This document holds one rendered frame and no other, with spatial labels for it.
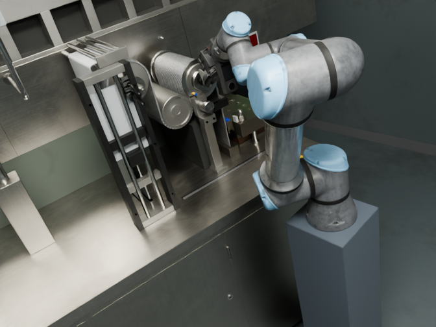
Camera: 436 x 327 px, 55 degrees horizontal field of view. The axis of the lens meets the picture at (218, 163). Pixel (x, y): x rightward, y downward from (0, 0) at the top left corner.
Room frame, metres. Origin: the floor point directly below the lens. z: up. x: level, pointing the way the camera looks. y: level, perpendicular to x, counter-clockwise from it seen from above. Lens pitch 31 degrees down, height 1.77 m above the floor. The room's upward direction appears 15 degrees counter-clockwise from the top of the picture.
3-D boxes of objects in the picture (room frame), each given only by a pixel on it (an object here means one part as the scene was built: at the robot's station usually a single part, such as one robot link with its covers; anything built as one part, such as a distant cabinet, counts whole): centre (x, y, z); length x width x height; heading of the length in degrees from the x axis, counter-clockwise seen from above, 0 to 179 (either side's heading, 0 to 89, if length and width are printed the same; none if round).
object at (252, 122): (1.66, -0.10, 1.00); 0.40 x 0.16 x 0.06; 26
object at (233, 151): (1.57, -0.01, 0.92); 0.28 x 0.04 x 0.04; 26
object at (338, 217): (0.96, -0.29, 0.95); 0.15 x 0.15 x 0.10
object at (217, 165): (1.38, 0.00, 1.05); 0.06 x 0.05 x 0.31; 26
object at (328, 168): (0.96, -0.29, 1.07); 0.13 x 0.12 x 0.14; 95
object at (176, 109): (1.49, 0.15, 1.18); 0.26 x 0.12 x 0.12; 26
